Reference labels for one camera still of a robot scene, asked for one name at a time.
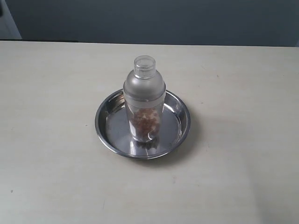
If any clear plastic shaker bottle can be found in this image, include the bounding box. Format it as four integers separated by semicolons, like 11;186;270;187
123;55;166;143

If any round steel tray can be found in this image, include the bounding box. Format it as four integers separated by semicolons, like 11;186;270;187
95;90;191;160

